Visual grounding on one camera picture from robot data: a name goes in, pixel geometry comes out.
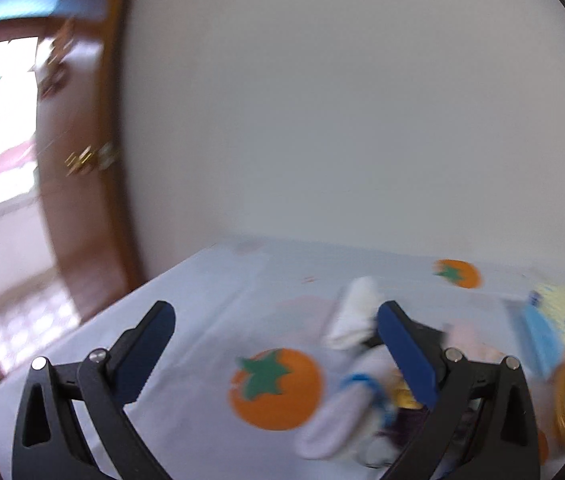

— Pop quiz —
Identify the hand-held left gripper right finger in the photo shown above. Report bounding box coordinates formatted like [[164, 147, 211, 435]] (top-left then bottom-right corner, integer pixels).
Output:
[[376, 301, 543, 480]]

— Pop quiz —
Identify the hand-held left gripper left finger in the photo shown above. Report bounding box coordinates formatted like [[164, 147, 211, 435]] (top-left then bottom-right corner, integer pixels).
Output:
[[11, 301, 177, 480]]

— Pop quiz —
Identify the white ribbed sock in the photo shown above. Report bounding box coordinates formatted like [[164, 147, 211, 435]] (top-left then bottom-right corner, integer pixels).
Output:
[[323, 276, 385, 352]]

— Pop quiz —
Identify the light blue plush star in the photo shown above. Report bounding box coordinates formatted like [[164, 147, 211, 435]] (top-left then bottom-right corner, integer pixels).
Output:
[[502, 290, 565, 378]]

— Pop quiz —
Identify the pink soft cloth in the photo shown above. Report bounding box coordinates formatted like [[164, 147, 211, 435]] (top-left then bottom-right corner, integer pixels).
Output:
[[445, 322, 505, 366]]

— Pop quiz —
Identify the purple scrunchie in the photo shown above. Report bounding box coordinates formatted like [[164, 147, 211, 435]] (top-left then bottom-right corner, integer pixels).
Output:
[[385, 405, 433, 456]]

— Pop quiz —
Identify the fruit print tablecloth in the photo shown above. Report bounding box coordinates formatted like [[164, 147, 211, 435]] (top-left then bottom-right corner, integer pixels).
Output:
[[0, 234, 565, 480]]

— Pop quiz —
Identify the white sock with blue stripe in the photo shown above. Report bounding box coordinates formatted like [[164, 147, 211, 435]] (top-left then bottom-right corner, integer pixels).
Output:
[[295, 342, 398, 463]]

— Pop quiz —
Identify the brown wooden door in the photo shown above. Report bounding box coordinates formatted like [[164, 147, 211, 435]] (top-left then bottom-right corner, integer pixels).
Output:
[[35, 0, 146, 373]]

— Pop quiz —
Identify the brass door latch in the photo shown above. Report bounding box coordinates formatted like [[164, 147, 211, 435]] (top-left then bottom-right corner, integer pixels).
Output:
[[37, 20, 76, 98]]

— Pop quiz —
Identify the brass door handle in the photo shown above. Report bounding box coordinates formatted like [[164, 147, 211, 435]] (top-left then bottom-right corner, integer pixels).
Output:
[[64, 141, 117, 177]]

